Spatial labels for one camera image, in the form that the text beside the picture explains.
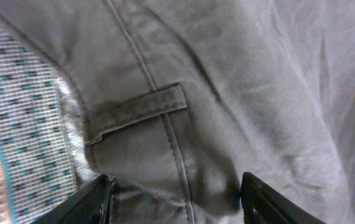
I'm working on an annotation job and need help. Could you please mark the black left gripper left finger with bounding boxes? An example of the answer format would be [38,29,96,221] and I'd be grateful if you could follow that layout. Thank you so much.
[33,175,113,224]

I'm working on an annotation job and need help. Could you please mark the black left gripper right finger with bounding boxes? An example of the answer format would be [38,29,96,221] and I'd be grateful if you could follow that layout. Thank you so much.
[240,172,325,224]

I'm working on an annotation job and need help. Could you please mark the grey shorts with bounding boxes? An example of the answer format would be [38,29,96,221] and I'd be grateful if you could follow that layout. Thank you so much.
[0,0,355,223]

